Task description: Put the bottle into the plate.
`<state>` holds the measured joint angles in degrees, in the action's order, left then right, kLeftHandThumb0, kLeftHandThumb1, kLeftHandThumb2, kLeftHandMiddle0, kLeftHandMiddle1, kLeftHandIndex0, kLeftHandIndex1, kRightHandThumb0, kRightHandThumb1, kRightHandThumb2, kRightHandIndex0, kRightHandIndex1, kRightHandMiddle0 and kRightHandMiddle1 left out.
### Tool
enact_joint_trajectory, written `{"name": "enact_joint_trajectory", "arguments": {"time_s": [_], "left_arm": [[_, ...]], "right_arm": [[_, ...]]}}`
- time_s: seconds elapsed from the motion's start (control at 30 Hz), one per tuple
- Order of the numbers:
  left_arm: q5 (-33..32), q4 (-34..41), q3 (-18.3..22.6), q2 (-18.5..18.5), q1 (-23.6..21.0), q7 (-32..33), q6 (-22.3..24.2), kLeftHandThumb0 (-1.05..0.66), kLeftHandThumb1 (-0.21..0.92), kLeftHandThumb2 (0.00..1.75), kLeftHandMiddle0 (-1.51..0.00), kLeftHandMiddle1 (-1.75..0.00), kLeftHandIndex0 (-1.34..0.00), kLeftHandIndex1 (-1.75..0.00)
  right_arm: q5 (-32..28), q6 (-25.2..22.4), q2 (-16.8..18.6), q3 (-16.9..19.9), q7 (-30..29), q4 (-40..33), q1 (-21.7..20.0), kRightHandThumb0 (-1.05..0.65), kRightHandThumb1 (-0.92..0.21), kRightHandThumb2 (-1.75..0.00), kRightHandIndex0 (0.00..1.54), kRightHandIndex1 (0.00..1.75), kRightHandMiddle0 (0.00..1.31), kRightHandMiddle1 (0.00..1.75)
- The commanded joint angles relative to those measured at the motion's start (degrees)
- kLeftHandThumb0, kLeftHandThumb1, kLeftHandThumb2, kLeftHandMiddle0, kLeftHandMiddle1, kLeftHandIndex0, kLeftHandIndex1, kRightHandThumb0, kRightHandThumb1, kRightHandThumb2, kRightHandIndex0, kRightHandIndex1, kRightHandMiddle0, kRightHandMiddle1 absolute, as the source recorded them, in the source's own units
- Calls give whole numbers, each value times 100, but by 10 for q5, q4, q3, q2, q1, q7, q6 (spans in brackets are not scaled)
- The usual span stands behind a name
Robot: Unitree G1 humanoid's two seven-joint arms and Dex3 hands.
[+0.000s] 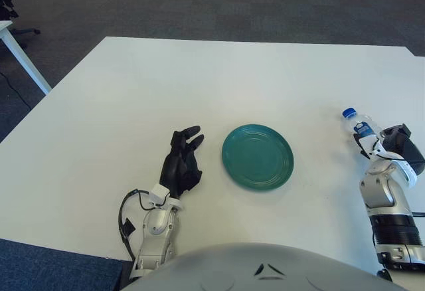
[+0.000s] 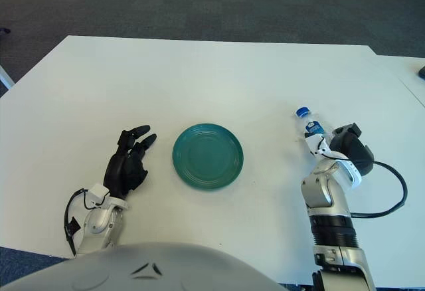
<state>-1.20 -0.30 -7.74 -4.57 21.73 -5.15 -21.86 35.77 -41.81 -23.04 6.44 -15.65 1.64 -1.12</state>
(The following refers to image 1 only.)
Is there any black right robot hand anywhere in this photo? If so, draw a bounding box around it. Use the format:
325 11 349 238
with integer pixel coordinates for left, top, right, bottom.
353 123 425 175

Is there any black office chair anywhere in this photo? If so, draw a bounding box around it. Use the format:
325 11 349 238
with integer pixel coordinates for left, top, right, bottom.
0 0 41 49

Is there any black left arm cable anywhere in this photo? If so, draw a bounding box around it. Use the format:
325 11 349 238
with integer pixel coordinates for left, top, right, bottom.
118 189 157 260

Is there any teal green round plate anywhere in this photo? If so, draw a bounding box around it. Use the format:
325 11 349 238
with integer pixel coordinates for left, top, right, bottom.
221 124 295 191

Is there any white desk leg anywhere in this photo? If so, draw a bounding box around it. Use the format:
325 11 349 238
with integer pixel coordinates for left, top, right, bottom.
0 20 52 96

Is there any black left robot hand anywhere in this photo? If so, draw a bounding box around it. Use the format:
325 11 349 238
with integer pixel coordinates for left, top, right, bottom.
159 125 205 199

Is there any clear bottle with blue cap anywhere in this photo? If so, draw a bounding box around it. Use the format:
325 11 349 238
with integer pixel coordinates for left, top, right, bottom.
341 107 386 139

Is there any grey robot torso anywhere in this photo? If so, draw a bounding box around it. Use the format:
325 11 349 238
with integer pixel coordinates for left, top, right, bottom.
121 241 404 291

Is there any thin black floor cable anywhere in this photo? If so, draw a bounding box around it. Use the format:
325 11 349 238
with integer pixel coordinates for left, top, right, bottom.
0 70 33 109

